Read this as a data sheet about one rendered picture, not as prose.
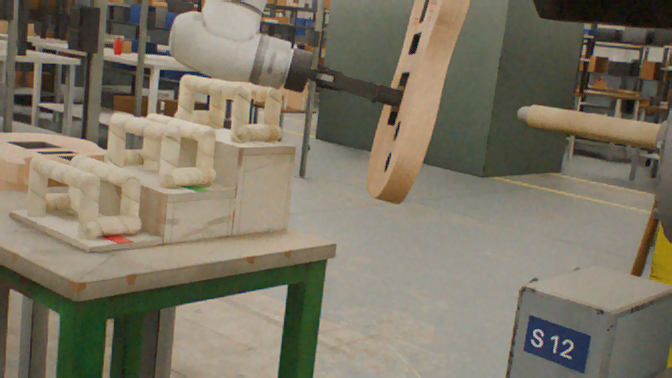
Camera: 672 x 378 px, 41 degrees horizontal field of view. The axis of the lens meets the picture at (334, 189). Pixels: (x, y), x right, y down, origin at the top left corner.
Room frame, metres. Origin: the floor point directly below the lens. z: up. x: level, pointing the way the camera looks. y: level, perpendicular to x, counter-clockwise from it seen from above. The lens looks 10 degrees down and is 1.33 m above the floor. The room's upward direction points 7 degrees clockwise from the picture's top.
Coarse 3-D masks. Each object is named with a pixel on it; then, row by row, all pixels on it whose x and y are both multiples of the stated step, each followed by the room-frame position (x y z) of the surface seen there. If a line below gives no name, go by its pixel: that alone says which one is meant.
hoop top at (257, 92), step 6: (246, 84) 1.81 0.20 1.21; (252, 84) 1.80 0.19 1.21; (252, 90) 1.79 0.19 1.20; (258, 90) 1.78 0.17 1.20; (264, 90) 1.76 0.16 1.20; (270, 90) 1.76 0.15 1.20; (276, 90) 1.76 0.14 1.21; (252, 96) 1.79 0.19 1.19; (258, 96) 1.78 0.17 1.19; (264, 96) 1.76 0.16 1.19
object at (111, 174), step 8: (72, 160) 1.63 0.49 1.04; (80, 160) 1.62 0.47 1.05; (88, 160) 1.61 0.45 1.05; (96, 160) 1.60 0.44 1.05; (80, 168) 1.61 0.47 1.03; (88, 168) 1.59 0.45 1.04; (96, 168) 1.58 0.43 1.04; (104, 168) 1.56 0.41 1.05; (112, 168) 1.55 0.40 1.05; (120, 168) 1.55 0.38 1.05; (104, 176) 1.56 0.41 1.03; (112, 176) 1.54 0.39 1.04; (120, 176) 1.53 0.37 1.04; (128, 176) 1.52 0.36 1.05; (136, 176) 1.52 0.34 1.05; (120, 184) 1.53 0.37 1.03
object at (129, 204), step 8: (128, 184) 1.51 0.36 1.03; (136, 184) 1.52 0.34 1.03; (128, 192) 1.51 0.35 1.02; (136, 192) 1.52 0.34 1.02; (120, 200) 1.52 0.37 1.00; (128, 200) 1.51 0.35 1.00; (136, 200) 1.52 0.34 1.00; (120, 208) 1.52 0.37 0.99; (128, 208) 1.51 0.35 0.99; (136, 208) 1.52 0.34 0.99; (136, 232) 1.52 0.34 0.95
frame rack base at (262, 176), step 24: (192, 144) 1.74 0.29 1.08; (216, 144) 1.69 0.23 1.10; (240, 144) 1.68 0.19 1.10; (216, 168) 1.68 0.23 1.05; (240, 168) 1.65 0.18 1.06; (264, 168) 1.69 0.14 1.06; (288, 168) 1.74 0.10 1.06; (240, 192) 1.65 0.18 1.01; (264, 192) 1.70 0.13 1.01; (288, 192) 1.75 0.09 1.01; (240, 216) 1.66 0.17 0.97; (264, 216) 1.70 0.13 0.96
